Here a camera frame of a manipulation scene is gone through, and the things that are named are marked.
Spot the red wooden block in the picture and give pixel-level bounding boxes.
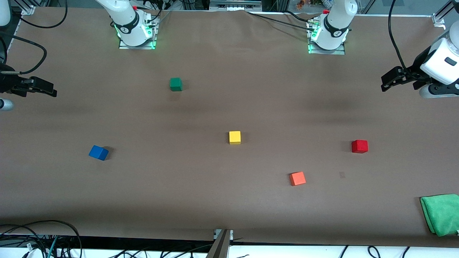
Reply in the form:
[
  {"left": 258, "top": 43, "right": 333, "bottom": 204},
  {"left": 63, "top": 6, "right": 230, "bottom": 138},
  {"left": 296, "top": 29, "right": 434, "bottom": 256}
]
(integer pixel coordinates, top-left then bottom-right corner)
[{"left": 351, "top": 139, "right": 369, "bottom": 154}]

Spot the blue wooden block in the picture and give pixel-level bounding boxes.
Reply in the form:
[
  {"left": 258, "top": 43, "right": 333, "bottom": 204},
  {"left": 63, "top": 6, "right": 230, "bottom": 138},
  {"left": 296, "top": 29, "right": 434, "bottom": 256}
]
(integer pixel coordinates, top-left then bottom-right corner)
[{"left": 89, "top": 145, "right": 109, "bottom": 161}]

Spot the orange wooden block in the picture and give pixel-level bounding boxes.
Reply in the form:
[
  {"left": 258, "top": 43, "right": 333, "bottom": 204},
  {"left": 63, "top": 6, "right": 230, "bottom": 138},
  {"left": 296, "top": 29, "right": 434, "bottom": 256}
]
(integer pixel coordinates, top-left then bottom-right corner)
[{"left": 290, "top": 171, "right": 307, "bottom": 186}]

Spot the green folded cloth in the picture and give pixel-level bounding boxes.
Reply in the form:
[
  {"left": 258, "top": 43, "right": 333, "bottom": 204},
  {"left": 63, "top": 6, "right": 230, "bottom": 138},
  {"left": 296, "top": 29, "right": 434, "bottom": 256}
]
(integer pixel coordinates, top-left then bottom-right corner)
[{"left": 420, "top": 194, "right": 459, "bottom": 237}]

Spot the brown paper table cover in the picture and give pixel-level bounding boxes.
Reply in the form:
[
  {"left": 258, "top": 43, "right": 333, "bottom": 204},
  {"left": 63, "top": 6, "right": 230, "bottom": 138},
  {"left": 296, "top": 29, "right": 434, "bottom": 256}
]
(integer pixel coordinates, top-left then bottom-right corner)
[{"left": 0, "top": 7, "right": 459, "bottom": 248}]

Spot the silver aluminium crossbar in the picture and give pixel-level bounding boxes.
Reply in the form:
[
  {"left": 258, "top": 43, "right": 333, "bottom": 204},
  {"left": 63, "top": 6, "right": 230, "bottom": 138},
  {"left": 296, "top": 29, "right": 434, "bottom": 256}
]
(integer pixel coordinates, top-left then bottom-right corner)
[{"left": 210, "top": 0, "right": 262, "bottom": 11}]

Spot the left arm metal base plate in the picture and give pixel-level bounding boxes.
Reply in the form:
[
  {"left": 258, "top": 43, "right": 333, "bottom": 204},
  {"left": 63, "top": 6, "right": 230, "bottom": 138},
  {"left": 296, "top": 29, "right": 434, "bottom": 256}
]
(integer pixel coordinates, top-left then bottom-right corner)
[{"left": 308, "top": 21, "right": 346, "bottom": 55}]

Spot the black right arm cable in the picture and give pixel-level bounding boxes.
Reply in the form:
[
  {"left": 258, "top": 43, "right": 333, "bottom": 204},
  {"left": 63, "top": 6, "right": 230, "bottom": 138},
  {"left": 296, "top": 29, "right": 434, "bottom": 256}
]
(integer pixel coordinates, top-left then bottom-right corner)
[{"left": 13, "top": 0, "right": 68, "bottom": 29}]

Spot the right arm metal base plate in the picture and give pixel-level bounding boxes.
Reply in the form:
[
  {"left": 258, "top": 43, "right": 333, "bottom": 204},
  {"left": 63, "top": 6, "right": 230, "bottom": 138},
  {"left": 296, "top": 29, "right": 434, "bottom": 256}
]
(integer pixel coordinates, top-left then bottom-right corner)
[{"left": 118, "top": 16, "right": 157, "bottom": 50}]

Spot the teal cable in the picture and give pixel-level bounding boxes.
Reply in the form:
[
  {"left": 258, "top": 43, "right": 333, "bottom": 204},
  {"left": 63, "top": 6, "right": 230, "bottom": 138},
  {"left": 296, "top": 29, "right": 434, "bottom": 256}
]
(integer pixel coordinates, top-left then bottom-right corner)
[{"left": 47, "top": 236, "right": 60, "bottom": 258}]

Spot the aluminium profile post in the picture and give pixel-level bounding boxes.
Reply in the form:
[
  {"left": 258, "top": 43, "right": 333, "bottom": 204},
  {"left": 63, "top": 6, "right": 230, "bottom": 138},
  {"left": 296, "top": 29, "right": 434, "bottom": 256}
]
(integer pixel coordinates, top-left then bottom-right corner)
[{"left": 206, "top": 229, "right": 233, "bottom": 258}]

